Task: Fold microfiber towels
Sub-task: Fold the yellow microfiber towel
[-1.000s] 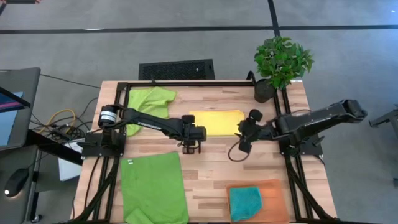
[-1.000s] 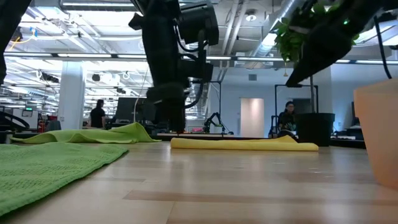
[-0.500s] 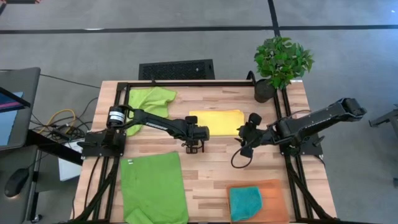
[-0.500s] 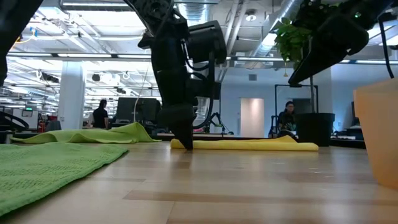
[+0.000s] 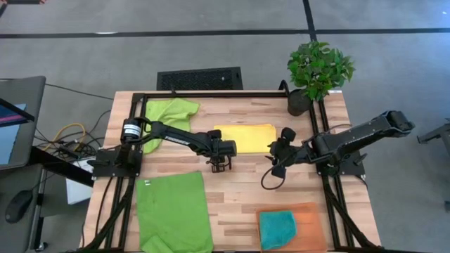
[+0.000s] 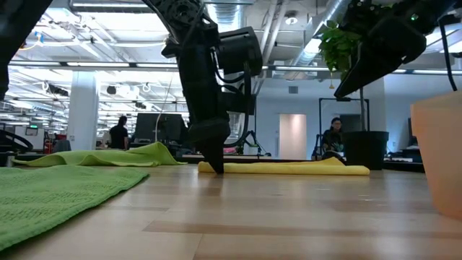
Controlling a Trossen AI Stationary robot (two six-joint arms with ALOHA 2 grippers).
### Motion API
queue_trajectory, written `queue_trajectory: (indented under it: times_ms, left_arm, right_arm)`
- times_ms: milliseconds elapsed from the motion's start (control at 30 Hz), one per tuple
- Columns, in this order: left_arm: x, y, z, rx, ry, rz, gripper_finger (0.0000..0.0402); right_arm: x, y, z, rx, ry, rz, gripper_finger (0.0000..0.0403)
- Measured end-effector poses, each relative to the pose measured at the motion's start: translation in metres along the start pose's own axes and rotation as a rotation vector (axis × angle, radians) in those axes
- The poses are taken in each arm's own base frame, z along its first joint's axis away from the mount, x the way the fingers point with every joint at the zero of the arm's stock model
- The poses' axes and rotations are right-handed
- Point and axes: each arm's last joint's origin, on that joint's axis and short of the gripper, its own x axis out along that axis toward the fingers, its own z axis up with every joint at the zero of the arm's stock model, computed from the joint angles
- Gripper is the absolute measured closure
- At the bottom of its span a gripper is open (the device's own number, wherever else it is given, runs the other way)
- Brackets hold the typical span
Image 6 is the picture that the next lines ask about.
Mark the black computer monitor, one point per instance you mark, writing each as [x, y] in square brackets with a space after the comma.
[159, 126]

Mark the green microfiber towel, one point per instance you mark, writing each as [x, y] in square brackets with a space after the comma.
[54, 198]

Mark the black metal station frame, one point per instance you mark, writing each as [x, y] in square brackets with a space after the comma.
[320, 126]

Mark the yellow microfiber towel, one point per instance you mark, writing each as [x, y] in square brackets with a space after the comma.
[288, 169]

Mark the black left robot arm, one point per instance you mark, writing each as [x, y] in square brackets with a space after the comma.
[14, 36]

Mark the lime microfiber towel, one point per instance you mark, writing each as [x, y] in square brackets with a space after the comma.
[108, 158]

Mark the black aluminium table frame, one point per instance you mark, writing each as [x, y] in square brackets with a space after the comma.
[400, 165]

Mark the orange translucent plastic bin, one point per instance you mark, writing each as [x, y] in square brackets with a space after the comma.
[440, 155]

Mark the person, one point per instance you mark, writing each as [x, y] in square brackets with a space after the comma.
[118, 135]
[333, 139]

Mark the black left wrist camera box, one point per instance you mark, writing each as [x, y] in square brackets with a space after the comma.
[240, 50]

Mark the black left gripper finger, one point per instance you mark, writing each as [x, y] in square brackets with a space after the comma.
[213, 144]

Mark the white door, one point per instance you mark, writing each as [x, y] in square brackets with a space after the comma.
[292, 137]

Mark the silver ventilation duct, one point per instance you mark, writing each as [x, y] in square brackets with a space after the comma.
[231, 14]

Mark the green plant in black pot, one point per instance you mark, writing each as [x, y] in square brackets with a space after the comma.
[365, 150]

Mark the white square pillar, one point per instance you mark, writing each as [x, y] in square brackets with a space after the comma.
[83, 115]

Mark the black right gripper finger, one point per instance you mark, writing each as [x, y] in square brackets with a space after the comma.
[390, 47]

